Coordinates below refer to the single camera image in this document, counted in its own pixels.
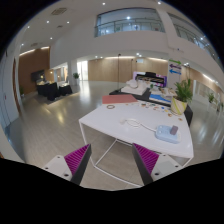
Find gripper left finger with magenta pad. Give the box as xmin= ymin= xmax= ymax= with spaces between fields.
xmin=43 ymin=144 xmax=92 ymax=185

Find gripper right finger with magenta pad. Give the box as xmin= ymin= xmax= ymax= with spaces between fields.
xmin=132 ymin=143 xmax=182 ymax=185

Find grey purple charger plug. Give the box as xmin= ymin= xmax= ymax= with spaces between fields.
xmin=170 ymin=125 xmax=178 ymax=135

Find light blue power strip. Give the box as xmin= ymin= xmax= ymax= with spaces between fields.
xmin=155 ymin=125 xmax=181 ymax=144

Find white table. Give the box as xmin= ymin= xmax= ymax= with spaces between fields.
xmin=78 ymin=101 xmax=195 ymax=188

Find black display table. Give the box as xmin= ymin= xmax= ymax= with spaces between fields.
xmin=109 ymin=87 xmax=194 ymax=126

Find blue board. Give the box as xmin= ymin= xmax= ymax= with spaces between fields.
xmin=149 ymin=94 xmax=171 ymax=104

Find red mat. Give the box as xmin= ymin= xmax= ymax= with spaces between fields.
xmin=102 ymin=94 xmax=136 ymax=104

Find potted green plant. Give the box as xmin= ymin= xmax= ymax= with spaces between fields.
xmin=171 ymin=79 xmax=193 ymax=115

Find black draped tables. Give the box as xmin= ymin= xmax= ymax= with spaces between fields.
xmin=37 ymin=82 xmax=72 ymax=101

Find white model on table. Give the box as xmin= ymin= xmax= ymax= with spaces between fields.
xmin=121 ymin=79 xmax=147 ymax=95

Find purple lit piano display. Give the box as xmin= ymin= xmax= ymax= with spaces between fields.
xmin=133 ymin=71 xmax=167 ymax=87

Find small background potted plant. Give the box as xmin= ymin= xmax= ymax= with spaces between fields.
xmin=73 ymin=72 xmax=79 ymax=86

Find direction sign with arrows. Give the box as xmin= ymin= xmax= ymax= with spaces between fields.
xmin=169 ymin=59 xmax=181 ymax=75

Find white power strip cable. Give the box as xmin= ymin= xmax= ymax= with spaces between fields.
xmin=119 ymin=118 xmax=158 ymax=132

